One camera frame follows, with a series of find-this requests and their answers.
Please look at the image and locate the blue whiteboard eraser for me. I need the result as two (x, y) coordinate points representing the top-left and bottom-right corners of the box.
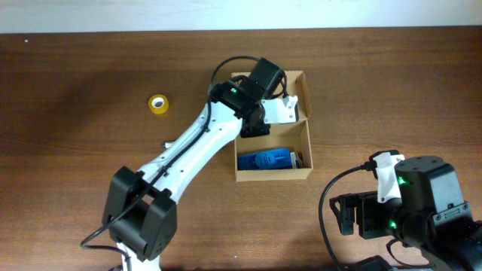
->
(237, 148), (292, 170)

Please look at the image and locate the cardboard box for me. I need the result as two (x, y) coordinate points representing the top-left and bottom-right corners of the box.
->
(234, 71), (313, 181)

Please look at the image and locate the yellow tape roll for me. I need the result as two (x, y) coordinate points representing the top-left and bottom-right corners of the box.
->
(148, 94), (169, 114)

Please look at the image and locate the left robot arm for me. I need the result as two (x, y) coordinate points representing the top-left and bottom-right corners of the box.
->
(100, 58), (297, 270)

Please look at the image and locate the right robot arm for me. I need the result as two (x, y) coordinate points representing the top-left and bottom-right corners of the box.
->
(329, 150), (481, 270)

